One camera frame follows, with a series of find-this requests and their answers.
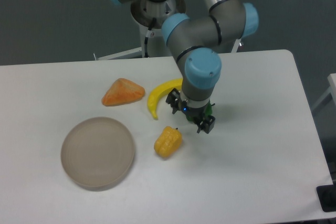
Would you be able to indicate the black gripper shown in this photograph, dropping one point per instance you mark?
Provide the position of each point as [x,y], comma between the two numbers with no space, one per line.
[192,108]

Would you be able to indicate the yellow bell pepper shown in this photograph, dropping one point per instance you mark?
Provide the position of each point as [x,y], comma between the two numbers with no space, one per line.
[168,142]

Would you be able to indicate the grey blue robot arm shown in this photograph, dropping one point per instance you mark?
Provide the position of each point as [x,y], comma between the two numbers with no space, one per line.
[166,29]

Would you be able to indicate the green bell pepper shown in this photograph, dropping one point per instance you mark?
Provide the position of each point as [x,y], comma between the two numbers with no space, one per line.
[208,111]

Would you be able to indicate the yellow banana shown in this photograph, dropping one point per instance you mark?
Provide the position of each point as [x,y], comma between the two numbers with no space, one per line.
[159,92]

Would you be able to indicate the orange triangular bread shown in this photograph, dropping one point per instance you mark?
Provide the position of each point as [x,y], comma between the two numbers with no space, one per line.
[123,91]

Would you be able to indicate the beige round plate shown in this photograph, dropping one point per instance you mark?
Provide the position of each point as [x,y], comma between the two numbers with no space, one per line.
[98,153]

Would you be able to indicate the white furniture at right edge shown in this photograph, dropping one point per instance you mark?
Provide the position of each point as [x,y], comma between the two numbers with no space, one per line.
[326,97]

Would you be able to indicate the black device at table edge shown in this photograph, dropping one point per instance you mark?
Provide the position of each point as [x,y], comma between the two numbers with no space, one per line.
[326,195]

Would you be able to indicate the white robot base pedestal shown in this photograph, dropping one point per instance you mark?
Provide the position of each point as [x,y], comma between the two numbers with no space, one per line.
[150,16]

